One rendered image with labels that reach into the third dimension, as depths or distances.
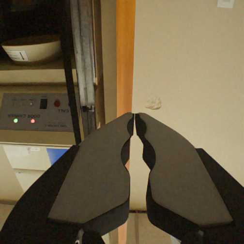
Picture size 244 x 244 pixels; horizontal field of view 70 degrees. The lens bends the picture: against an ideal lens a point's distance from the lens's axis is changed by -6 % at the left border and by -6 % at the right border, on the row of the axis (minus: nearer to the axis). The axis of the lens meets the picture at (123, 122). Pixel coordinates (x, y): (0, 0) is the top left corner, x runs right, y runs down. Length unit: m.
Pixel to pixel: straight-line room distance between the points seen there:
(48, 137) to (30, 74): 0.16
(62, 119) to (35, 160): 0.26
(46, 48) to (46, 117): 0.17
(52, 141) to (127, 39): 0.26
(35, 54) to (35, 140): 0.20
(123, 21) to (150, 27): 0.53
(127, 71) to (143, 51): 0.53
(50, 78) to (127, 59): 0.21
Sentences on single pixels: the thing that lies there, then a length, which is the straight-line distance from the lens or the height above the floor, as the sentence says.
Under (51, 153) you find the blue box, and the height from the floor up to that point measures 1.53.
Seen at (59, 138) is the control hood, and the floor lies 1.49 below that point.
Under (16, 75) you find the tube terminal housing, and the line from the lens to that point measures 0.51.
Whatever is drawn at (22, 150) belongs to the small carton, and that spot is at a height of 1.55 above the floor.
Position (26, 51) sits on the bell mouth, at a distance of 0.50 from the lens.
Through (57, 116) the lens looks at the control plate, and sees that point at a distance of 0.42.
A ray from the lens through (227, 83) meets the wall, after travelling 1.02.
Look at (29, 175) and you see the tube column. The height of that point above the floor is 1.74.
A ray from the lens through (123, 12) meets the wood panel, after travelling 0.32.
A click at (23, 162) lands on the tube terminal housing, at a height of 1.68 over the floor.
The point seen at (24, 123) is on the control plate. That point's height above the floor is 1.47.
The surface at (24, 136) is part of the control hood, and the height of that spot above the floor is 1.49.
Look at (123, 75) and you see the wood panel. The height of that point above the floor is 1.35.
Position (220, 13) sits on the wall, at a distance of 0.92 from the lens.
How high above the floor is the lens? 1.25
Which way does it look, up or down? 33 degrees up
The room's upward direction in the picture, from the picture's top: 179 degrees counter-clockwise
